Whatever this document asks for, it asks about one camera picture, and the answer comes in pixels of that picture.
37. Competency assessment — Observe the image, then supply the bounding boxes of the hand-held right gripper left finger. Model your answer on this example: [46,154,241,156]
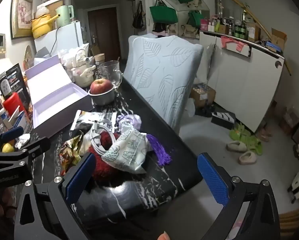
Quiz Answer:
[14,152,97,240]

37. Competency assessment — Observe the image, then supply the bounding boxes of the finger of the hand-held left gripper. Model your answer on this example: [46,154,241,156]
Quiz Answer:
[0,137,51,165]
[0,126,24,153]

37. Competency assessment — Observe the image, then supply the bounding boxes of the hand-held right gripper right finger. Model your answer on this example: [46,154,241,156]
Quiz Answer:
[197,152,281,240]

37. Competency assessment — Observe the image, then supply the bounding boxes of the red fuzzy sock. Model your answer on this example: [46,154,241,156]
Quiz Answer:
[86,131,123,184]

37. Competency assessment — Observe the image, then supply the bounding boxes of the gold candy bag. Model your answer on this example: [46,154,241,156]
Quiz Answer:
[59,133,84,176]

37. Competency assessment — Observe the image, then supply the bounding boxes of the white cable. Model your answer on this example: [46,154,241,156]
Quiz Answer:
[90,120,120,159]

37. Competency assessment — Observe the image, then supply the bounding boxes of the lavender gift box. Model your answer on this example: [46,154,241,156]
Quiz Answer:
[25,54,94,139]

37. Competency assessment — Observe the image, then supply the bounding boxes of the silver snack packet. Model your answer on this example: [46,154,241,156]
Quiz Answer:
[70,109,118,133]

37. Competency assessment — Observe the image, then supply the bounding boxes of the purple tassel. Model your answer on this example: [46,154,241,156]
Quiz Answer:
[147,134,172,167]

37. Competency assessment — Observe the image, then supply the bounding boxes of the lavender brocade pouch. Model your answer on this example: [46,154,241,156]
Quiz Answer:
[116,114,142,131]

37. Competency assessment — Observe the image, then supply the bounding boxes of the person's left hand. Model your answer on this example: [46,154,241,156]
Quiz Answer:
[0,189,18,228]

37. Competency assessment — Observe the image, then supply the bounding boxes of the white crumpled tissue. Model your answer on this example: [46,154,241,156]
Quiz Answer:
[15,133,31,148]

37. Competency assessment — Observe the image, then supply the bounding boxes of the red canister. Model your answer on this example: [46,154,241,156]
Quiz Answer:
[3,92,27,120]

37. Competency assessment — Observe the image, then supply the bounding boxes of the beige slipper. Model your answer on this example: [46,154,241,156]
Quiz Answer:
[238,152,257,165]
[226,141,247,152]

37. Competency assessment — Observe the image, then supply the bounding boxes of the black printed foil bag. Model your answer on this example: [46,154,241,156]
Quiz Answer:
[0,63,31,105]

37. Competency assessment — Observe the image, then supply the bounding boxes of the green slipper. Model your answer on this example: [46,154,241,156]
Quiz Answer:
[246,137,263,155]
[229,125,247,142]

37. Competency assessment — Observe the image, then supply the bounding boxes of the black striped shoebox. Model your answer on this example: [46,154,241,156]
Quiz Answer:
[211,111,236,130]

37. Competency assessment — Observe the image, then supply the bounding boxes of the woven fan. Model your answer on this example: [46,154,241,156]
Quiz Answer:
[23,45,35,70]

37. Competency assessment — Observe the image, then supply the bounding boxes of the metal bowl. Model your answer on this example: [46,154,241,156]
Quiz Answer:
[88,84,115,105]

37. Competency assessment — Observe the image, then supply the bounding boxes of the cream character teapot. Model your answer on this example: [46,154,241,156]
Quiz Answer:
[65,49,98,88]

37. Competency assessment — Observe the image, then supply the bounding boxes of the grey paper bag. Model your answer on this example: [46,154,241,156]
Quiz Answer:
[34,47,52,65]

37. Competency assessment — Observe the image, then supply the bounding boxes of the red apple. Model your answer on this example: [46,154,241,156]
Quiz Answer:
[90,79,112,95]

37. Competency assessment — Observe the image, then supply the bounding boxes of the cardboard box of goods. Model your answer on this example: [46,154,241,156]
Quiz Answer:
[191,84,216,108]

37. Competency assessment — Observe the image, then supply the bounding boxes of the clear plastic bag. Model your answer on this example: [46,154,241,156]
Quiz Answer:
[58,44,90,65]

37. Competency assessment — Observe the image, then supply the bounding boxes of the glass mug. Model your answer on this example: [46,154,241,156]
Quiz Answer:
[99,60,123,89]

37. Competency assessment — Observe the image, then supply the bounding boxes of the white cabinet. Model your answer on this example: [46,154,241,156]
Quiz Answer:
[199,30,285,133]

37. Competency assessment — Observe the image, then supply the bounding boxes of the white refrigerator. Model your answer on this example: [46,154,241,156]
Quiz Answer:
[34,20,84,55]

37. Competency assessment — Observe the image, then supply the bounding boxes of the yellow pot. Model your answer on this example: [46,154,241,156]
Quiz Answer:
[31,14,59,39]

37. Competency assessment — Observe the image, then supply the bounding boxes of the leaf-pattern covered chair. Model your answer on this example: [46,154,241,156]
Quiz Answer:
[127,34,162,64]
[123,36,204,133]

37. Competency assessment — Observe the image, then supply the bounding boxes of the framed picture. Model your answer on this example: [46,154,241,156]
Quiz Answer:
[10,0,34,40]

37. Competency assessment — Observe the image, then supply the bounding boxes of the crumpled white plastic bag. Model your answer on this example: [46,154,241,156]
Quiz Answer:
[35,5,51,20]

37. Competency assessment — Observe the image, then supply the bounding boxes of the green kettle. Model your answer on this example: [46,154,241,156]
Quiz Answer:
[55,5,74,28]

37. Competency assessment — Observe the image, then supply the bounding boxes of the dark wooden door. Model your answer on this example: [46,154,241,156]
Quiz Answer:
[88,7,117,53]

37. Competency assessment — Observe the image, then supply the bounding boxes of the brown cardboard box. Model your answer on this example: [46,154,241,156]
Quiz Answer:
[43,0,65,14]

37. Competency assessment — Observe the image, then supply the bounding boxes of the pink cloth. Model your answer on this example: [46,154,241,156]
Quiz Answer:
[221,36,251,53]

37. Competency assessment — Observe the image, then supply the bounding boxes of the beige tote bag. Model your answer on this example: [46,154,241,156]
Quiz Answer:
[181,24,199,38]

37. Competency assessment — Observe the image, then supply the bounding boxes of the row of bottles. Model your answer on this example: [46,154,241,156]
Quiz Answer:
[201,10,261,40]

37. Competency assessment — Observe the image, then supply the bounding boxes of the open cardboard box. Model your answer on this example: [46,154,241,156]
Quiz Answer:
[266,29,287,53]

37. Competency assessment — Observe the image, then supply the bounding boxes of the black handbag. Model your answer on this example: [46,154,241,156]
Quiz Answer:
[133,1,144,29]

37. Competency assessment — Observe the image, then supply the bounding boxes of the bamboo pole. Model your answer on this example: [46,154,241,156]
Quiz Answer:
[213,0,292,76]

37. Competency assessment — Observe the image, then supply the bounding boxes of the black power cord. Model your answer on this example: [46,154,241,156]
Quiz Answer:
[50,26,60,55]

